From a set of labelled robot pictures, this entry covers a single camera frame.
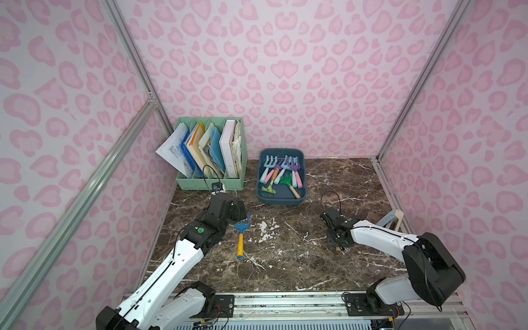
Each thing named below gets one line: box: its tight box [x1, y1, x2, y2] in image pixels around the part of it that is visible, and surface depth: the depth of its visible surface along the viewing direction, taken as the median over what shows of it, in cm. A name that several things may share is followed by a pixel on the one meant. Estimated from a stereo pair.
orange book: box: [184, 121, 209, 177], surface depth 99 cm
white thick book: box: [219, 119, 238, 179], surface depth 98 cm
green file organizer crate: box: [173, 116, 249, 191], surface depth 101 cm
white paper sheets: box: [155, 122, 194, 179], surface depth 99 cm
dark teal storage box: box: [255, 148, 308, 205], surface depth 110 cm
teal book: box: [209, 125, 226, 172], surface depth 97 cm
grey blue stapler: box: [376, 209, 396, 228], surface depth 94 cm
